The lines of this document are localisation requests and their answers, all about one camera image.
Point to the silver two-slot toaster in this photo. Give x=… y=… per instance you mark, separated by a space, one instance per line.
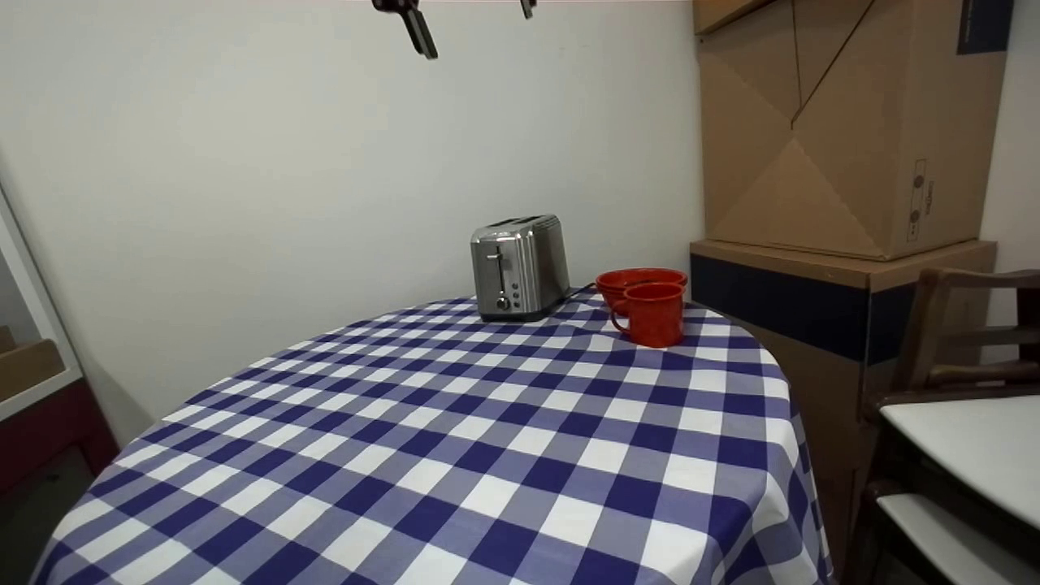
x=519 y=266

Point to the red mug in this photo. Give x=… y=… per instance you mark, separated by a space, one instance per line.
x=656 y=317

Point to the large plain cardboard box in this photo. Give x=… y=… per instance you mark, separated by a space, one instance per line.
x=845 y=118

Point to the cardboard box with blue band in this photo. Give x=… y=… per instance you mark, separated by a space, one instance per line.
x=802 y=313

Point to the blue white checkered tablecloth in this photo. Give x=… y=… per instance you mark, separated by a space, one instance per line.
x=490 y=458

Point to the white framed panel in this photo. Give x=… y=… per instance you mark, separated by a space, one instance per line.
x=33 y=325

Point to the dark wooden chair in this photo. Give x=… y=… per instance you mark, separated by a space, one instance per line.
x=954 y=325

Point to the dark red cabinet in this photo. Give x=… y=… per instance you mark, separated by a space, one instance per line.
x=51 y=433

